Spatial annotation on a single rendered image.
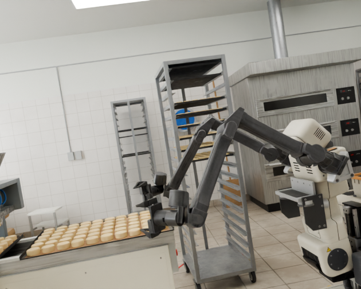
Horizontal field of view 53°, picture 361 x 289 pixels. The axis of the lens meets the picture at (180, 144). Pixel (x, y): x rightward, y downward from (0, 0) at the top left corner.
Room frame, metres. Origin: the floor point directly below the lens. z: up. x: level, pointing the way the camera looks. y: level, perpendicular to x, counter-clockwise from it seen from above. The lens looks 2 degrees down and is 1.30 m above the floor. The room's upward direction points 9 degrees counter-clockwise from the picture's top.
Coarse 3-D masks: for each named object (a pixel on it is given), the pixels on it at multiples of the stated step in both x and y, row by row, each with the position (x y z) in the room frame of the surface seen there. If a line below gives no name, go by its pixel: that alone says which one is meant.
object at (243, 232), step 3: (225, 216) 3.36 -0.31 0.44; (222, 219) 3.38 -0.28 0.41; (225, 219) 3.37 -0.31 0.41; (228, 219) 3.28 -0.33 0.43; (228, 222) 3.23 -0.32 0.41; (231, 222) 3.18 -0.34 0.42; (231, 225) 3.13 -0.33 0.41; (234, 225) 3.11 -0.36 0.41; (237, 225) 3.02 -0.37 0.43; (234, 228) 3.03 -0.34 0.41; (237, 228) 3.02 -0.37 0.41; (240, 228) 2.95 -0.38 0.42; (240, 231) 2.93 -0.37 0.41; (243, 231) 2.89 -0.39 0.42; (243, 234) 2.84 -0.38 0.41; (246, 234) 2.81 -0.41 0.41
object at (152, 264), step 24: (72, 264) 1.43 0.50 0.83; (96, 264) 1.45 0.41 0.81; (120, 264) 1.46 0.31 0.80; (144, 264) 1.47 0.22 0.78; (168, 264) 1.48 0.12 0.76; (0, 288) 1.40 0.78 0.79; (24, 288) 1.41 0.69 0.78; (48, 288) 1.42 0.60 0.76; (72, 288) 1.43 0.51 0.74; (96, 288) 1.44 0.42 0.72; (120, 288) 1.45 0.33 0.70; (144, 288) 1.47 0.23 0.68; (168, 288) 1.48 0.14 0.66
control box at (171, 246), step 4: (168, 244) 1.53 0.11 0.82; (172, 244) 1.54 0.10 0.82; (168, 248) 1.53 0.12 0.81; (172, 248) 1.54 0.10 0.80; (172, 252) 1.53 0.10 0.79; (172, 256) 1.53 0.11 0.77; (176, 256) 1.54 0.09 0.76; (172, 260) 1.53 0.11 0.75; (176, 260) 1.54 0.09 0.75; (172, 264) 1.53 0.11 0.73; (176, 264) 1.54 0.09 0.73; (172, 268) 1.53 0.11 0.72; (176, 268) 1.54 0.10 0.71
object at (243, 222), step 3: (222, 207) 3.42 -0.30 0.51; (222, 210) 3.34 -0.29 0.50; (225, 210) 3.32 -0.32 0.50; (228, 210) 3.24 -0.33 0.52; (228, 213) 3.20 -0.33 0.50; (231, 213) 3.14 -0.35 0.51; (234, 213) 3.06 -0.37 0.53; (231, 216) 3.09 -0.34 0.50; (234, 216) 3.07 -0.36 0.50; (237, 216) 2.98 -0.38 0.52; (234, 219) 2.99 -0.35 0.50; (237, 219) 2.97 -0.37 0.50; (240, 219) 2.92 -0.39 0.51; (243, 219) 2.84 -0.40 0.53; (240, 222) 2.85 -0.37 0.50; (243, 222) 2.84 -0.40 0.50
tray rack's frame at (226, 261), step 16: (176, 64) 2.92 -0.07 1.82; (192, 64) 3.03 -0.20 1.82; (160, 96) 3.33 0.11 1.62; (208, 96) 3.40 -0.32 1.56; (160, 112) 3.33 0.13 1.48; (208, 256) 3.19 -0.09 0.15; (224, 256) 3.13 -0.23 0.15; (240, 256) 3.07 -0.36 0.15; (192, 272) 2.90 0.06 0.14; (208, 272) 2.84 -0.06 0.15; (224, 272) 2.79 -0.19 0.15; (240, 272) 2.78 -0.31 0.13
